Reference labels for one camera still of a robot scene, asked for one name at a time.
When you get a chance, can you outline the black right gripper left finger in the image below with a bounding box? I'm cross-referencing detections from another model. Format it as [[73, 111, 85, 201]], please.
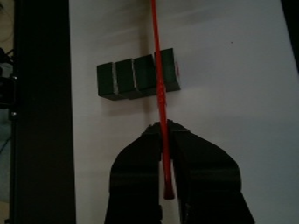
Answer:
[[103, 122, 164, 224]]

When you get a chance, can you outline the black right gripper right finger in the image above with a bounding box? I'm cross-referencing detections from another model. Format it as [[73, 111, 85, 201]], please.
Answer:
[[166, 118, 257, 224]]

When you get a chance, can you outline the red cooking pot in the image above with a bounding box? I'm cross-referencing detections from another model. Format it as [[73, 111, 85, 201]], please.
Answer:
[[149, 0, 176, 200]]

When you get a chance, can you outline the toy sushi roll piece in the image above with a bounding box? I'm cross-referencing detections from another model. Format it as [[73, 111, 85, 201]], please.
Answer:
[[95, 61, 119, 102], [113, 58, 141, 101], [153, 47, 182, 93], [132, 53, 158, 97]]

